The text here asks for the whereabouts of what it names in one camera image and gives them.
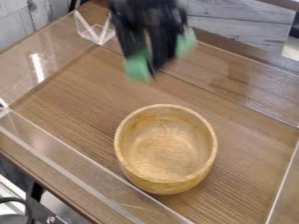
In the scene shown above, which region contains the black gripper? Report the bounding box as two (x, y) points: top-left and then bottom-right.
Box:
(107, 0), (188, 74)

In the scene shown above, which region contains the green rectangular block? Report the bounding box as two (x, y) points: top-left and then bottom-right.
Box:
(124, 28), (198, 83)

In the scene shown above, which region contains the black cable under table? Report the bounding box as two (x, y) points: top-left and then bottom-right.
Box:
(0, 197), (36, 224)

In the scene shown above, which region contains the clear acrylic tray wall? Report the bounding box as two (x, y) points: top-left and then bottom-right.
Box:
(0, 16), (299, 224)

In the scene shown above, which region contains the brown wooden bowl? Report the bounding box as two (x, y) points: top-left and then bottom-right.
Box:
(114, 104), (219, 195)

